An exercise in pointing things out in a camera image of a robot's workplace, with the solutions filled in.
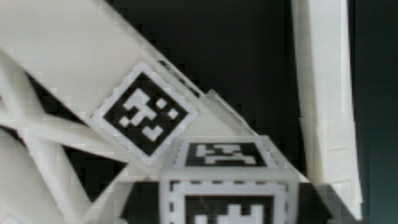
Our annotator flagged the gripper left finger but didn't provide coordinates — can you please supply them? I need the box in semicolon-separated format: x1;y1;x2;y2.
85;182;133;224

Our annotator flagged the white chair leg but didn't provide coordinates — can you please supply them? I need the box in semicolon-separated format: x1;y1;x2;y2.
160;136;298;224

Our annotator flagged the white chair back part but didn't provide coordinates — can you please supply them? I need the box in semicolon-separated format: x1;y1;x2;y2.
0;0;270;224

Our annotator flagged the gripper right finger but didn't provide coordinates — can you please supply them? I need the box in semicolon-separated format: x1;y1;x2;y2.
314;184;364;224

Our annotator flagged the white L-shaped obstacle fence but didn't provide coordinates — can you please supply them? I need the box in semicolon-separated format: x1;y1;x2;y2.
291;0;362;219

